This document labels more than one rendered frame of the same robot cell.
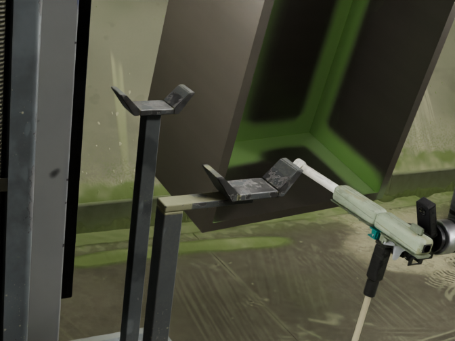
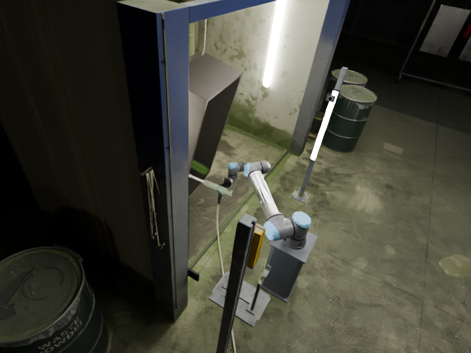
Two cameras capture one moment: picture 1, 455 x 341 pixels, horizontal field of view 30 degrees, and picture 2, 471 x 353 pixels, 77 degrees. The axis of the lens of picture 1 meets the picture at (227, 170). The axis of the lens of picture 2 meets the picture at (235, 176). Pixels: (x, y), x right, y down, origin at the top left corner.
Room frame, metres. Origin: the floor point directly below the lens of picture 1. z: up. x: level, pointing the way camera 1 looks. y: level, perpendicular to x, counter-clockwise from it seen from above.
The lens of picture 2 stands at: (-0.01, 0.70, 2.53)
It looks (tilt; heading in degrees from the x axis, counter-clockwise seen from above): 40 degrees down; 326
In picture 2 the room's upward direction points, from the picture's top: 8 degrees clockwise
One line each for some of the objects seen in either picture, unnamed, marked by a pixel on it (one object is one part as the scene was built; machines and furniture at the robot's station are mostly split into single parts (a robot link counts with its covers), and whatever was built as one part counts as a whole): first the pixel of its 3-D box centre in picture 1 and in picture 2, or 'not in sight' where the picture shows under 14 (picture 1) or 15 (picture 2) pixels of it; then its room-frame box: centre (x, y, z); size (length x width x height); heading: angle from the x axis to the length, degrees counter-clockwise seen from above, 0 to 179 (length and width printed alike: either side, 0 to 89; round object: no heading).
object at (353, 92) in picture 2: not in sight; (356, 94); (2.60, -2.92, 0.86); 0.54 x 0.54 x 0.01
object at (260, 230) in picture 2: not in sight; (247, 244); (0.64, 0.14, 1.42); 0.12 x 0.06 x 0.26; 31
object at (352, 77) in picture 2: not in sight; (349, 77); (3.12, -3.31, 0.86); 0.54 x 0.54 x 0.01
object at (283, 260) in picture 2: not in sight; (285, 262); (0.98, -0.62, 0.32); 0.31 x 0.31 x 0.64; 31
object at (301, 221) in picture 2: not in sight; (298, 225); (0.99, -0.61, 0.83); 0.17 x 0.15 x 0.18; 80
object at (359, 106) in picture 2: not in sight; (346, 120); (2.59, -2.92, 0.44); 0.59 x 0.58 x 0.89; 135
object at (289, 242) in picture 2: not in sight; (295, 236); (0.98, -0.62, 0.69); 0.19 x 0.19 x 0.10
